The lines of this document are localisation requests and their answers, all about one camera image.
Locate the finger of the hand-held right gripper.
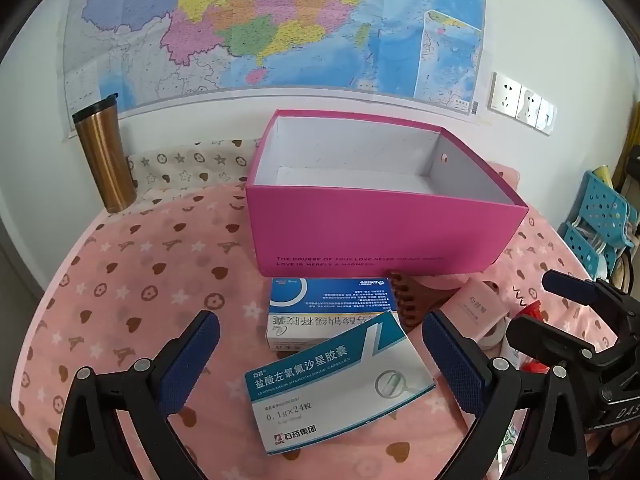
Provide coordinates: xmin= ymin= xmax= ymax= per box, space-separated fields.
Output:
xmin=542 ymin=269 xmax=599 ymax=302
xmin=507 ymin=311 xmax=601 ymax=366

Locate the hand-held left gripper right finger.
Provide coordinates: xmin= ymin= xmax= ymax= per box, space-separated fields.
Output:
xmin=422 ymin=309 xmax=586 ymax=480

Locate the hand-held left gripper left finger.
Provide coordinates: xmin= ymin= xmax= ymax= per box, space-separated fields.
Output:
xmin=60 ymin=310 xmax=221 ymax=480

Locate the brown massage comb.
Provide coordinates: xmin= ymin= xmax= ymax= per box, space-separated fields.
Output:
xmin=390 ymin=272 xmax=466 ymax=332

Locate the teal and white medicine box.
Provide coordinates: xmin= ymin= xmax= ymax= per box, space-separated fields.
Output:
xmin=244 ymin=310 xmax=436 ymax=457

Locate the blue and yellow medicine box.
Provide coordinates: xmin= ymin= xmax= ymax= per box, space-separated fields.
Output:
xmin=265 ymin=276 xmax=401 ymax=352

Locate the pink cardboard box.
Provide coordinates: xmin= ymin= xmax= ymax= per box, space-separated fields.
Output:
xmin=245 ymin=108 xmax=530 ymax=277

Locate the red plastic item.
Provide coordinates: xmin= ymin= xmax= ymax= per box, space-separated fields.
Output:
xmin=517 ymin=301 xmax=546 ymax=323

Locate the white tape roll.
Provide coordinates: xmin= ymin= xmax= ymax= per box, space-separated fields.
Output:
xmin=477 ymin=317 xmax=512 ymax=352

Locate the small pink box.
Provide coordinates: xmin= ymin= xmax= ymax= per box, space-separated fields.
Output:
xmin=440 ymin=276 xmax=508 ymax=343

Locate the blue perforated plastic chair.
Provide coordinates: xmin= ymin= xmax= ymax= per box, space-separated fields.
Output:
xmin=557 ymin=170 xmax=636 ymax=281

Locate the pink printed blanket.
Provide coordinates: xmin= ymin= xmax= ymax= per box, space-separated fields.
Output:
xmin=10 ymin=160 xmax=621 ymax=480

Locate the white star printed cloth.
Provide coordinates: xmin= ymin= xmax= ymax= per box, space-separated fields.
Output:
xmin=125 ymin=140 xmax=261 ymax=193

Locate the bronze travel tumbler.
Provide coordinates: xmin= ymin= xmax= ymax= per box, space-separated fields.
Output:
xmin=72 ymin=92 xmax=138 ymax=214

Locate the white wall socket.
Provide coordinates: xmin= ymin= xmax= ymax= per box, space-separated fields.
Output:
xmin=537 ymin=100 xmax=557 ymax=136
xmin=489 ymin=72 xmax=523 ymax=116
xmin=517 ymin=85 xmax=543 ymax=127

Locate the colourful wall map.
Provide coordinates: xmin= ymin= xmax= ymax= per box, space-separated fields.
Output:
xmin=62 ymin=0 xmax=488 ymax=138

